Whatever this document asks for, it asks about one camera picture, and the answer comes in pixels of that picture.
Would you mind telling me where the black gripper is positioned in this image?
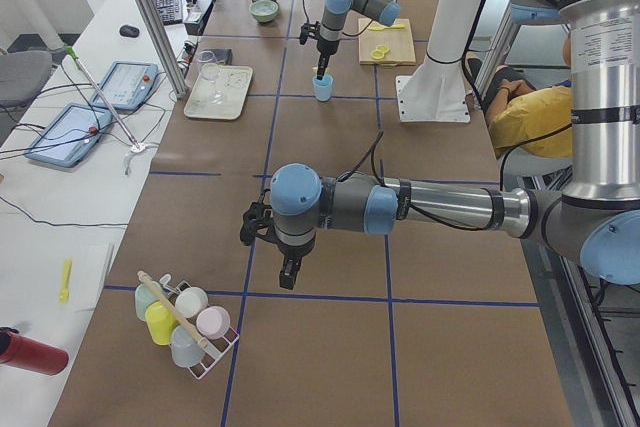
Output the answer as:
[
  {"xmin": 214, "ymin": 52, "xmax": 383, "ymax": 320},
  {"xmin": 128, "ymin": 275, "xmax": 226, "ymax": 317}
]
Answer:
[
  {"xmin": 276, "ymin": 237, "xmax": 315, "ymax": 289},
  {"xmin": 316, "ymin": 38, "xmax": 340, "ymax": 80}
]

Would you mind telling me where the light blue cup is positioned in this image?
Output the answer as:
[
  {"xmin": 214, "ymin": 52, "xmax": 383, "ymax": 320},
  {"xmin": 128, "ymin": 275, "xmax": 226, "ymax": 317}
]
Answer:
[{"xmin": 312, "ymin": 73, "xmax": 334, "ymax": 102}]

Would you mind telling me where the pink cup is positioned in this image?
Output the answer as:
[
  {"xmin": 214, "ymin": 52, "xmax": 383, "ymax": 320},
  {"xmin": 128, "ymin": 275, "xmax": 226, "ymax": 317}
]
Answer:
[{"xmin": 196, "ymin": 306, "xmax": 231, "ymax": 339}]

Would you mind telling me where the white cup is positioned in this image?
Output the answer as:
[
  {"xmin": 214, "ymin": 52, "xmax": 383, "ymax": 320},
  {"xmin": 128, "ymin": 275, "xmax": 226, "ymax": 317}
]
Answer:
[{"xmin": 175, "ymin": 287, "xmax": 208, "ymax": 319}]

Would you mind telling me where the grey blue cup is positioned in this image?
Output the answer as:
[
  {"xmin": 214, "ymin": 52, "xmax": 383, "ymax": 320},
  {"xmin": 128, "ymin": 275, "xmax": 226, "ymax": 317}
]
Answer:
[{"xmin": 170, "ymin": 325, "xmax": 204, "ymax": 368}]

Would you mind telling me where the yellow cup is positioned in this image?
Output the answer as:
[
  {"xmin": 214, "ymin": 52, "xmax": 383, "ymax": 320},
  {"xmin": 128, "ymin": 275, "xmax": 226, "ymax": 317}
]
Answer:
[{"xmin": 144, "ymin": 301, "xmax": 179, "ymax": 346}]

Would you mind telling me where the mint green cup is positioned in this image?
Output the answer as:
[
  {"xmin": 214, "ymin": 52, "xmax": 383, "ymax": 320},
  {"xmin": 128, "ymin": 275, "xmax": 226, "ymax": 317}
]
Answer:
[{"xmin": 134, "ymin": 283, "xmax": 157, "ymax": 322}]

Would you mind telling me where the yellow plastic knife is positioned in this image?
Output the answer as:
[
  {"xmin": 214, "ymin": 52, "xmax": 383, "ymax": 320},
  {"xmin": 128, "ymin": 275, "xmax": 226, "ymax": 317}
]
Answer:
[{"xmin": 367, "ymin": 23, "xmax": 405, "ymax": 32}]

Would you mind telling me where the green bowl of ice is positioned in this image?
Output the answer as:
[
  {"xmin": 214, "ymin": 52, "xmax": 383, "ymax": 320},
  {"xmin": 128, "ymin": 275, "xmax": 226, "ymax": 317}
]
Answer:
[{"xmin": 249, "ymin": 0, "xmax": 279, "ymax": 24}]

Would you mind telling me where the bamboo cutting board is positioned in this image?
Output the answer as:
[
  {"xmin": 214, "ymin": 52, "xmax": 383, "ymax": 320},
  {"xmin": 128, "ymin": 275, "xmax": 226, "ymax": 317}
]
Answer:
[{"xmin": 358, "ymin": 18, "xmax": 416, "ymax": 66}]

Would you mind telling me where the cream bear tray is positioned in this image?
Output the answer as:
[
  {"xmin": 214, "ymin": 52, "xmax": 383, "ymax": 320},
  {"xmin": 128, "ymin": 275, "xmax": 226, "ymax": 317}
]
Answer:
[{"xmin": 184, "ymin": 66, "xmax": 253, "ymax": 121}]

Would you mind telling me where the clear wine glass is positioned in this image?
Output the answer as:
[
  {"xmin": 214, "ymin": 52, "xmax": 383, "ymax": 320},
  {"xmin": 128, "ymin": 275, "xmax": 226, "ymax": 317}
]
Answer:
[{"xmin": 196, "ymin": 50, "xmax": 225, "ymax": 104}]

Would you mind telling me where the black keyboard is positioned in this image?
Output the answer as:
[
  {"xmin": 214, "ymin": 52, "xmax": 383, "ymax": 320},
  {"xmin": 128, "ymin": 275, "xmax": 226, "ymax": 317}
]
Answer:
[{"xmin": 153, "ymin": 0, "xmax": 183, "ymax": 25}]

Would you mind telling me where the black computer mouse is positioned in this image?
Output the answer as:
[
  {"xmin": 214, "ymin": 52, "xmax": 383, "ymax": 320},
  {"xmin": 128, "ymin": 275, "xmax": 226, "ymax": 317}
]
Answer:
[{"xmin": 119, "ymin": 25, "xmax": 140, "ymax": 38}]

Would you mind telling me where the far blue teach pendant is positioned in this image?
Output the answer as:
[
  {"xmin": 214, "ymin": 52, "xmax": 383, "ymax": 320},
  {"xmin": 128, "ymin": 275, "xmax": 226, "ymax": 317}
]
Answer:
[{"xmin": 99, "ymin": 61, "xmax": 159, "ymax": 112}]

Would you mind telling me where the blue teach pendant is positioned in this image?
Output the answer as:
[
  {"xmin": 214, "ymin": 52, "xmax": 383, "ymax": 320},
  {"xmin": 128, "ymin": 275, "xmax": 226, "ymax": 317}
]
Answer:
[
  {"xmin": 99, "ymin": 61, "xmax": 159, "ymax": 112},
  {"xmin": 24, "ymin": 103, "xmax": 113, "ymax": 168}
]

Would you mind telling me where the person in yellow shirt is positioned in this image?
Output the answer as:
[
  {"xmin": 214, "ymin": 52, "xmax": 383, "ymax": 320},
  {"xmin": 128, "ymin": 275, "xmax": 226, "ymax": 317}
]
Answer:
[{"xmin": 482, "ymin": 64, "xmax": 573, "ymax": 158}]

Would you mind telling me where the yellow plastic spoon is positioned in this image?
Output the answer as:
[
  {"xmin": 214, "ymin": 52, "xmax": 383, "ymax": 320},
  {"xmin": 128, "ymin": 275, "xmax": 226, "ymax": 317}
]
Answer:
[{"xmin": 58, "ymin": 258, "xmax": 72, "ymax": 304}]

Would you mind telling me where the green tipped metal rod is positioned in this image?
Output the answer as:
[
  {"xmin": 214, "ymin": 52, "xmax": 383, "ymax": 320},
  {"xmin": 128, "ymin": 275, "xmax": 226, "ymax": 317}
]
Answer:
[{"xmin": 65, "ymin": 46, "xmax": 146, "ymax": 154}]

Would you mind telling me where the near blue teach pendant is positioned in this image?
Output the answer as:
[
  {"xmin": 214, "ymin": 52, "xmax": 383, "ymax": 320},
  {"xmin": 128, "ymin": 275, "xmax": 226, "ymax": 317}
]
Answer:
[{"xmin": 24, "ymin": 103, "xmax": 113, "ymax": 168}]

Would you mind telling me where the red water bottle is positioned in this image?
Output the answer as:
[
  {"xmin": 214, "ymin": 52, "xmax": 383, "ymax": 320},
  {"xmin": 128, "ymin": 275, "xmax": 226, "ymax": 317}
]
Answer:
[{"xmin": 1, "ymin": 328, "xmax": 69, "ymax": 375}]

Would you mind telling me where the white wire cup rack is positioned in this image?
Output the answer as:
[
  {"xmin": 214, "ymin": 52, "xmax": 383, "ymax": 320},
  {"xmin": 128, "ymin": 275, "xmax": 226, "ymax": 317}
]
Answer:
[{"xmin": 159, "ymin": 274, "xmax": 239, "ymax": 379}]

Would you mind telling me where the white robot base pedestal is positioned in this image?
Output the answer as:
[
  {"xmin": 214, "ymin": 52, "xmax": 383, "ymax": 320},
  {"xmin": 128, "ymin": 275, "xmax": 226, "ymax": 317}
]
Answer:
[{"xmin": 397, "ymin": 0, "xmax": 482, "ymax": 123}]

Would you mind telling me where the aluminium frame post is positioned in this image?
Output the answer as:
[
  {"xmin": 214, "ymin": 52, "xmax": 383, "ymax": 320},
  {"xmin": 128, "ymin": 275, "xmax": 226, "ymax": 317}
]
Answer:
[{"xmin": 135, "ymin": 0, "xmax": 188, "ymax": 99}]

